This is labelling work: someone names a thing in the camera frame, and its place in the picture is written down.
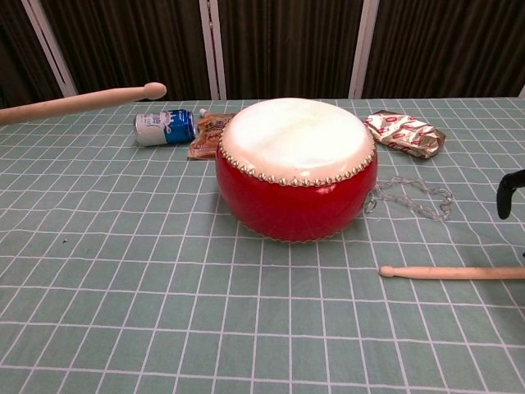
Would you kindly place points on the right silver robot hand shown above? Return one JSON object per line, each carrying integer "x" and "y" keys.
{"x": 504, "y": 197}

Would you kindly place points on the wooden drumstick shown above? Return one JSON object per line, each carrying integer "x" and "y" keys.
{"x": 451, "y": 272}
{"x": 82, "y": 102}

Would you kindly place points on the red drum white skin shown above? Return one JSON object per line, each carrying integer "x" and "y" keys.
{"x": 287, "y": 197}

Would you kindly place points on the silver red foil packet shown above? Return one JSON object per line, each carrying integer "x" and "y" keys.
{"x": 406, "y": 131}

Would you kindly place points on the dark pleated screen panel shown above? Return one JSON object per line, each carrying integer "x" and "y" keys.
{"x": 451, "y": 45}
{"x": 287, "y": 45}
{"x": 16, "y": 49}
{"x": 131, "y": 45}

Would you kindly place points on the brown sauce pouch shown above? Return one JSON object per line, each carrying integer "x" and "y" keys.
{"x": 203, "y": 139}

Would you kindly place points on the blue white drink can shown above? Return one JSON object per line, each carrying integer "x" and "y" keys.
{"x": 164, "y": 129}

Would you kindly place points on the green checked tablecloth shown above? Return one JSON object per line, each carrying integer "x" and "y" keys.
{"x": 123, "y": 328}

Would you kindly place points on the white screen frame post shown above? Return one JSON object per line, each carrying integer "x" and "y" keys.
{"x": 53, "y": 53}
{"x": 213, "y": 61}
{"x": 363, "y": 53}

